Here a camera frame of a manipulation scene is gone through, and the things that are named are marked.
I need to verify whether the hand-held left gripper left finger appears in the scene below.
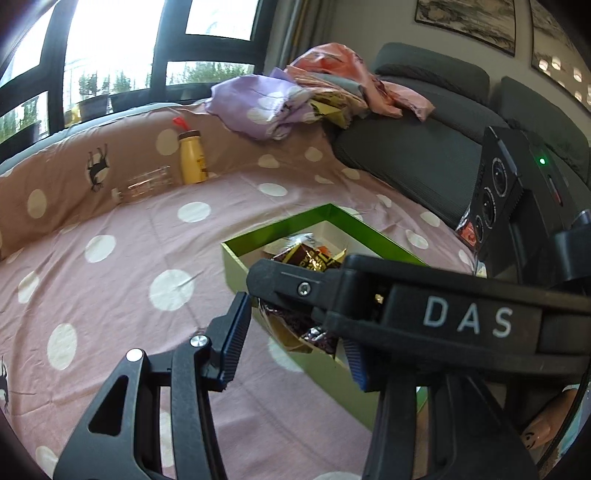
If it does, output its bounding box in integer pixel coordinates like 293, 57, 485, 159
53, 291, 254, 480

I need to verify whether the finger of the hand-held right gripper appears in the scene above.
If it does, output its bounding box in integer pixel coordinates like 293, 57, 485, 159
246, 257, 346, 325

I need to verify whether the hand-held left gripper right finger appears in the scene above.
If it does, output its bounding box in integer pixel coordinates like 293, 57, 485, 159
341, 337, 541, 480

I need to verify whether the green cardboard box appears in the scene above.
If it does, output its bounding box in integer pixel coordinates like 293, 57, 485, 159
221, 203, 430, 432

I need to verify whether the shiny purple snack packet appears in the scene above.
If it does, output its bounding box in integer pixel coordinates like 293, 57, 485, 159
295, 323, 340, 356

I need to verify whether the person's right hand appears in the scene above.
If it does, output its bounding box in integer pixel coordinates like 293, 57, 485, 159
519, 390, 580, 450

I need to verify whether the pink polka dot blanket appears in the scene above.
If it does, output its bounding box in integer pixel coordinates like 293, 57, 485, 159
0, 99, 485, 480

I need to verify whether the yellow bottle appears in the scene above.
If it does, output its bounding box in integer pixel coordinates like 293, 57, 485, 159
172, 116, 209, 185

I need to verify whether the dark grey sofa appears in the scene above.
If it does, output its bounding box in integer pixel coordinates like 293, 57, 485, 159
330, 42, 591, 227

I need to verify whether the clear plastic bottle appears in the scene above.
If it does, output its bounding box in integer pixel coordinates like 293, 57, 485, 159
111, 166, 174, 204

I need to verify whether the purple dotted bag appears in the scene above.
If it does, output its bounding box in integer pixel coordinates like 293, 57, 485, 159
205, 68, 319, 141

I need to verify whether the grey curtain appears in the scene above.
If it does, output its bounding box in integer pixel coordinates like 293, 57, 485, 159
263, 0, 333, 75

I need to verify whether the black framed window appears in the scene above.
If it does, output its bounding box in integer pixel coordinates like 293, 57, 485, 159
0, 0, 278, 160

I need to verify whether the framed wall painting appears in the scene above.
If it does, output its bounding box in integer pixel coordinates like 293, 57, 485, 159
414, 0, 517, 57
530, 0, 591, 114

